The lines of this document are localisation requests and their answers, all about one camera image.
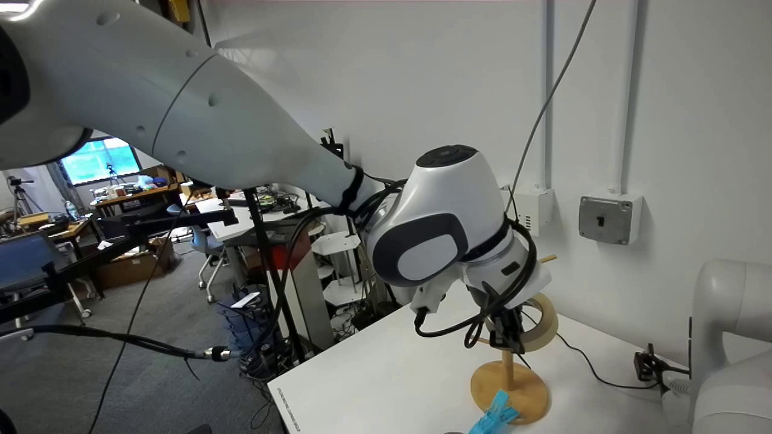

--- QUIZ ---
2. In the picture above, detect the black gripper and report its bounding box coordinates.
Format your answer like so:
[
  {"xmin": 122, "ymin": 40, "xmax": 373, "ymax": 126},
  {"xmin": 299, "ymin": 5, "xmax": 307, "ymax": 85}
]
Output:
[{"xmin": 486, "ymin": 306, "xmax": 524, "ymax": 351}]

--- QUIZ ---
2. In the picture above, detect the beige masking tape roll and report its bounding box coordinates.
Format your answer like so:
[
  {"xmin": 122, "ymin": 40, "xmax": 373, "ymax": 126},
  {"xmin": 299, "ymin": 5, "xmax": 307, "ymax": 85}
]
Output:
[{"xmin": 516, "ymin": 293, "xmax": 559, "ymax": 353}]

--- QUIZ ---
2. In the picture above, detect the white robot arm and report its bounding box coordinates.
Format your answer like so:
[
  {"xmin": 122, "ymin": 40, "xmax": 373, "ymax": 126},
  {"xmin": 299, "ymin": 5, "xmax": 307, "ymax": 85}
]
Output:
[{"xmin": 0, "ymin": 0, "xmax": 551, "ymax": 351}]

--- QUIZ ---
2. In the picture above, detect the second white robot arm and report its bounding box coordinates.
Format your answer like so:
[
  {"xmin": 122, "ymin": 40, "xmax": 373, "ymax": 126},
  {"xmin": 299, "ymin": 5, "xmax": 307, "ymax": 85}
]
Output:
[{"xmin": 690, "ymin": 259, "xmax": 772, "ymax": 434}]

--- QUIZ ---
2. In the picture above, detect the wooden peg rack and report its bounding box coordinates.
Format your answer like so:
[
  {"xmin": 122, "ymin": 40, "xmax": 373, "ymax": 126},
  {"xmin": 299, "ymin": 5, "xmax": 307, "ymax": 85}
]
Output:
[{"xmin": 468, "ymin": 253, "xmax": 559, "ymax": 426}]

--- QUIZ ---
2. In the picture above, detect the blue plastic clothespin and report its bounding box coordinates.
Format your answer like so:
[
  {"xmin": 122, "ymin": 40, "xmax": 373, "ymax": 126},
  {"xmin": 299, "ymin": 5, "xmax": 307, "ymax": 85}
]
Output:
[{"xmin": 468, "ymin": 390, "xmax": 519, "ymax": 434}]

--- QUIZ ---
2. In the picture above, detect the black tripod stand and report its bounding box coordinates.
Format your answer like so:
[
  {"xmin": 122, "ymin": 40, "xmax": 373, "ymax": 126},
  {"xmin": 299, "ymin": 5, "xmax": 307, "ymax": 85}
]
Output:
[{"xmin": 184, "ymin": 186, "xmax": 310, "ymax": 365}]

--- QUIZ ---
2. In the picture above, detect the cardboard box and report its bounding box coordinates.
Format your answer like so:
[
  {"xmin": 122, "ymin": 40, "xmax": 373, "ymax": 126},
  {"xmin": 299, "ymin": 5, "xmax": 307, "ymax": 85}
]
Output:
[{"xmin": 92, "ymin": 239, "xmax": 176, "ymax": 288}]

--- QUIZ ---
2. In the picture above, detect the computer monitor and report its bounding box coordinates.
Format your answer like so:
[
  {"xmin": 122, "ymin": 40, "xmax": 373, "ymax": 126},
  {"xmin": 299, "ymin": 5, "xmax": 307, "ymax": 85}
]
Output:
[{"xmin": 58, "ymin": 136, "xmax": 139, "ymax": 186}]

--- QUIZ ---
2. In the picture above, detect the grey diagonal wall cable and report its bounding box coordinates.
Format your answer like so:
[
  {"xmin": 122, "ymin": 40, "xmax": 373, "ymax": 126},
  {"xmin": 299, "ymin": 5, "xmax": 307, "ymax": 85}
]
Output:
[{"xmin": 507, "ymin": 0, "xmax": 601, "ymax": 220}]

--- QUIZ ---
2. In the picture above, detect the white wall box middle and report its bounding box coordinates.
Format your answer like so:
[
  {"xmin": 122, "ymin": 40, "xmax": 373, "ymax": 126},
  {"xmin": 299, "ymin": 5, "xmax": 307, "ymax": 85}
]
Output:
[{"xmin": 516, "ymin": 188, "xmax": 555, "ymax": 235}]

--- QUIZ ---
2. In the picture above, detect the grey wall junction box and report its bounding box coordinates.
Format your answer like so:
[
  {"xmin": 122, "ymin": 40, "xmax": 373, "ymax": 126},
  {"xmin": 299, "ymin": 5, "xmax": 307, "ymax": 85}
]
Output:
[{"xmin": 578, "ymin": 192, "xmax": 642, "ymax": 246}]

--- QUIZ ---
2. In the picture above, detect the black loose table cable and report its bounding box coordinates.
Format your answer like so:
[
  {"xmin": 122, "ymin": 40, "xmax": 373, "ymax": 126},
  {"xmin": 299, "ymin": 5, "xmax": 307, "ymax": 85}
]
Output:
[{"xmin": 555, "ymin": 330, "xmax": 693, "ymax": 392}]

